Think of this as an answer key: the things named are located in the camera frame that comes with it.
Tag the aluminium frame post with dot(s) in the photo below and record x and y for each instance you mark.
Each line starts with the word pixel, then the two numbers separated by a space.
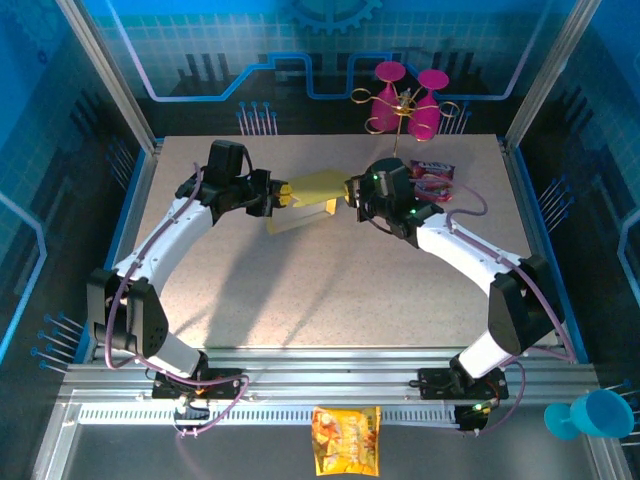
pixel 111 75
pixel 548 75

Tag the yellow white paper box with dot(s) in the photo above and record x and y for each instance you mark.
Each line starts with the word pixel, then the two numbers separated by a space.
pixel 315 187

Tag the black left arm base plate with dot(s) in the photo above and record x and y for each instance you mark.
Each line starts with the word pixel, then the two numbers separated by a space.
pixel 225 382

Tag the small controller board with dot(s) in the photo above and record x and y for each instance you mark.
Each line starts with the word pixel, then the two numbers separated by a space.
pixel 472 416
pixel 190 415

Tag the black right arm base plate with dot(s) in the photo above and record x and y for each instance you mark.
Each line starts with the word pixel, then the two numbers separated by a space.
pixel 435 385

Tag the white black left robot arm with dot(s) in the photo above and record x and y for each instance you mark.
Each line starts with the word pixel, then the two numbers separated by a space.
pixel 175 235

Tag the aluminium front frame rail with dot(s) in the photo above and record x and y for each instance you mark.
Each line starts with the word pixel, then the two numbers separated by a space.
pixel 325 372

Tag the blue plastic goblet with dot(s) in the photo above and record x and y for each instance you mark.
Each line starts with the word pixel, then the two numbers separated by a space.
pixel 600 412

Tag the pink plastic goblet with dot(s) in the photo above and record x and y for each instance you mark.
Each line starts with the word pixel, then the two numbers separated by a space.
pixel 425 120
pixel 385 112

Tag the yellow chips bag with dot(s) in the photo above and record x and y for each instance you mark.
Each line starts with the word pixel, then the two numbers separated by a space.
pixel 345 440

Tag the aluminium side rail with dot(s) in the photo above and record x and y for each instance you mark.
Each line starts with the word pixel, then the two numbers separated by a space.
pixel 525 200
pixel 144 175

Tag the pink red snack packet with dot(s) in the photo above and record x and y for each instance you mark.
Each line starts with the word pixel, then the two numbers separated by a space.
pixel 435 175

